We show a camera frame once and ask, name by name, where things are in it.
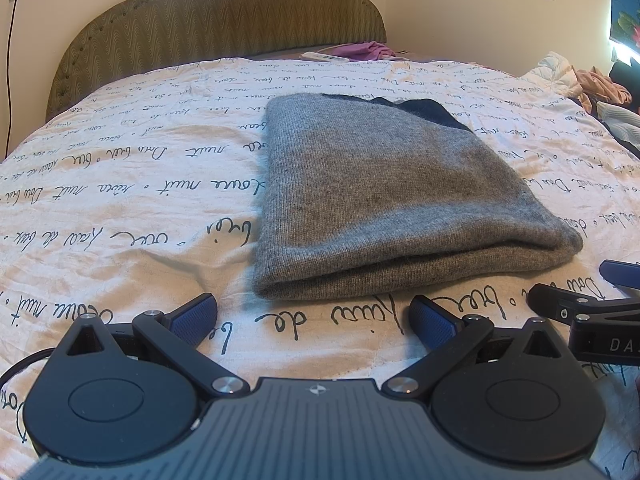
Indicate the olive padded headboard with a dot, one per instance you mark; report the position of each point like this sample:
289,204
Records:
215,10

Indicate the grey sweater with navy sleeves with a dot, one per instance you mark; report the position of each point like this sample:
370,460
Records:
380,195

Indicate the pink cloth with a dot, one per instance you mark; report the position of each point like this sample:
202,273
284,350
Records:
365,51

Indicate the light striped cloth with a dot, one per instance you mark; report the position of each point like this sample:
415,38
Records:
620,117

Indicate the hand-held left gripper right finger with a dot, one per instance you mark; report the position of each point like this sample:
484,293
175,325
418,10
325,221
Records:
432,322

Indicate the peach cloth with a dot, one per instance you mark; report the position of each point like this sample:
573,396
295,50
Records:
600,85

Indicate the white script-printed blanket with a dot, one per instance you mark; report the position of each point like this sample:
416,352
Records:
125,185

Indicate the dark cloth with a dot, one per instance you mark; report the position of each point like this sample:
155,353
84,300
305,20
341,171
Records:
626,72

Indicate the wall poster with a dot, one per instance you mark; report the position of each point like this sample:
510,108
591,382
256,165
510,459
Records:
627,5

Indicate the white power strip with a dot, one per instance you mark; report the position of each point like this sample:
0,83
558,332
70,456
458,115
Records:
325,57

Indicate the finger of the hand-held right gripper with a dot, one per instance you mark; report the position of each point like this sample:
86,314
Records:
620,272
547,300

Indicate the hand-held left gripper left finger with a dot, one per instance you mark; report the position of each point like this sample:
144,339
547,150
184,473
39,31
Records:
192,317

